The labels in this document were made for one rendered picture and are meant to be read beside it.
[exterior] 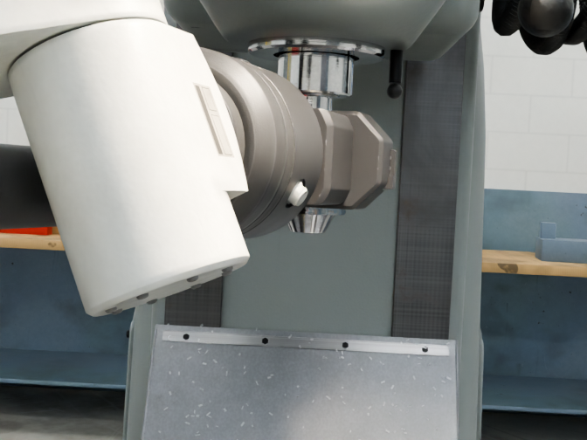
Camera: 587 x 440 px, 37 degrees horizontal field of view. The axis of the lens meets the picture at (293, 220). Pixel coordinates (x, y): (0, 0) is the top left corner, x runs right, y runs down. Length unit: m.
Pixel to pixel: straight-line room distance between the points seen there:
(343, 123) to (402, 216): 0.46
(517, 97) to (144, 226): 4.61
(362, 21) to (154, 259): 0.23
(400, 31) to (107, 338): 4.51
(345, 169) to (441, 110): 0.46
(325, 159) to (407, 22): 0.10
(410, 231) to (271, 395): 0.22
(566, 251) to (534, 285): 0.67
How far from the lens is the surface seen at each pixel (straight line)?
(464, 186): 0.95
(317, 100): 0.55
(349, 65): 0.55
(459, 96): 0.94
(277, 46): 0.53
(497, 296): 4.89
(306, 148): 0.42
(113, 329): 4.95
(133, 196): 0.31
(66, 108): 0.33
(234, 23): 0.52
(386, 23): 0.51
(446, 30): 0.69
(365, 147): 0.49
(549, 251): 4.28
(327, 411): 0.92
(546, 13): 0.51
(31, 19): 0.33
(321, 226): 0.55
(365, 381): 0.93
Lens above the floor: 1.23
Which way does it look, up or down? 3 degrees down
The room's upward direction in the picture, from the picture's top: 3 degrees clockwise
